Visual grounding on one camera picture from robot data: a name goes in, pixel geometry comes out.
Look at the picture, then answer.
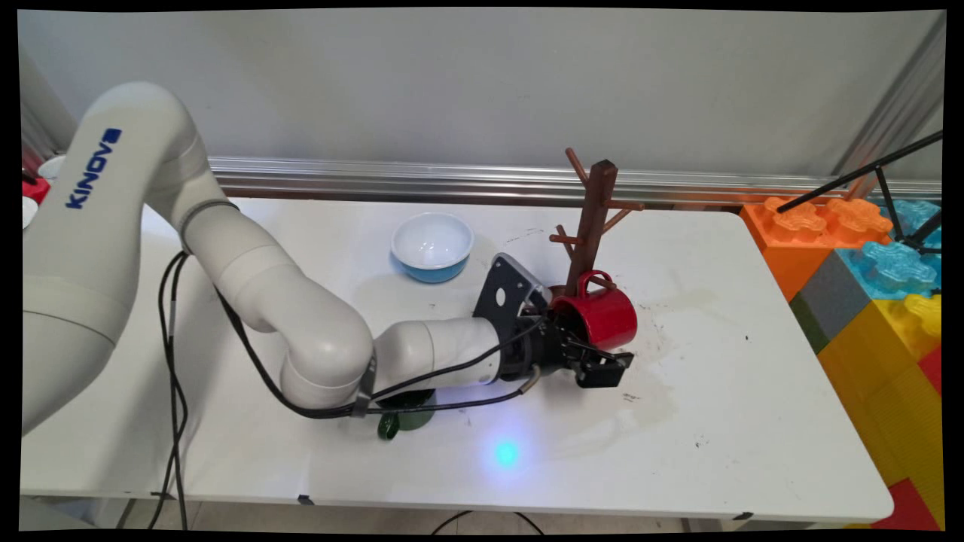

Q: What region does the grey toy block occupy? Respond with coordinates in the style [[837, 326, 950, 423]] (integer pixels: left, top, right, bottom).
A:
[[789, 248, 876, 355]]

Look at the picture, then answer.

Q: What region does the red enamel mug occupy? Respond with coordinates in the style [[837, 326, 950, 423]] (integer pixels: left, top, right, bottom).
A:
[[550, 269, 639, 352]]

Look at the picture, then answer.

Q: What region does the aluminium wall rail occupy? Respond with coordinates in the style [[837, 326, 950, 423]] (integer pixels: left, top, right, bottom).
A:
[[207, 156, 942, 209]]

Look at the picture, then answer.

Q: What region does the yellow toy block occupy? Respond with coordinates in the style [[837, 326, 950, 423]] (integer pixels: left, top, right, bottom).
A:
[[817, 301, 944, 528], [874, 292, 944, 355]]

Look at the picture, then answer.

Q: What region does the black looped cable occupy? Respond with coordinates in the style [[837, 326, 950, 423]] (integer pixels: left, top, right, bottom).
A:
[[431, 510, 545, 535]]

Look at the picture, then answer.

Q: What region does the cyan toy block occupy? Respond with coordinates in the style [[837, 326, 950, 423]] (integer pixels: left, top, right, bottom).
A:
[[834, 199, 944, 302]]

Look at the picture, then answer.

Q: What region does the small red toy block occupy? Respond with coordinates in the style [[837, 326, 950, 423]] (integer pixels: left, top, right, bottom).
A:
[[874, 478, 942, 531]]

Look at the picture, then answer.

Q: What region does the black tripod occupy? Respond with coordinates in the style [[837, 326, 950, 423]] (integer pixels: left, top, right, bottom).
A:
[[776, 130, 944, 255]]

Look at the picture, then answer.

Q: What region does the dark green enamel mug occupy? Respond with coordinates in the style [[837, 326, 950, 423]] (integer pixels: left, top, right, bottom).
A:
[[377, 388, 438, 441]]

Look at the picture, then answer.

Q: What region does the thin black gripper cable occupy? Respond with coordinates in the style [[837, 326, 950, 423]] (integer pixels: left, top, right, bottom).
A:
[[369, 316, 547, 403]]

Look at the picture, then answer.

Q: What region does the large red toy block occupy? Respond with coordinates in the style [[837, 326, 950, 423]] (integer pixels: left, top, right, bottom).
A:
[[917, 345, 944, 398]]

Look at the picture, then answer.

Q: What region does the orange toy block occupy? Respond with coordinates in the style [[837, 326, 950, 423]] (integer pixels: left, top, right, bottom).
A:
[[740, 196, 895, 303]]

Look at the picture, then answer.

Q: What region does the aluminium corner post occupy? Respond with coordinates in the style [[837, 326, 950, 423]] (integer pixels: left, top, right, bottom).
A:
[[831, 14, 947, 198]]

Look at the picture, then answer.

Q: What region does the brown wooden mug tree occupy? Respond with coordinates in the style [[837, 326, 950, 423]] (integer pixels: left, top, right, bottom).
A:
[[548, 148, 646, 300]]

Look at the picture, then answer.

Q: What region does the dark green toy block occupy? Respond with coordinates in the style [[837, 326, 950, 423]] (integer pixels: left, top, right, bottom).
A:
[[789, 297, 829, 355]]

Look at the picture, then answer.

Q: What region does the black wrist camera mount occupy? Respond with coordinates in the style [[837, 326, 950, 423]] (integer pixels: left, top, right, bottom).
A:
[[473, 253, 551, 340]]

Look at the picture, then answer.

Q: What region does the light blue bowl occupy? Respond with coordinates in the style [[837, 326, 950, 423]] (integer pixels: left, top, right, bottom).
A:
[[390, 212, 475, 285]]

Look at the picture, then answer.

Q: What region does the thick black cable metal plug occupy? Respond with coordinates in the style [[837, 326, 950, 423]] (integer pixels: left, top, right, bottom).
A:
[[215, 286, 541, 420]]

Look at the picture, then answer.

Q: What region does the black cable with metal connector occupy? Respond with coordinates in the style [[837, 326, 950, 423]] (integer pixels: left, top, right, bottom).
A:
[[157, 252, 191, 531]]

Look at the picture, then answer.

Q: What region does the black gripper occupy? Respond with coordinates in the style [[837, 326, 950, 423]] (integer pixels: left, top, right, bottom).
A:
[[501, 297, 635, 389]]

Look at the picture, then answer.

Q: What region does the plain black cable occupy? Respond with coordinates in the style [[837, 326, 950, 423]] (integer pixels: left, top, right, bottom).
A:
[[148, 252, 185, 531]]

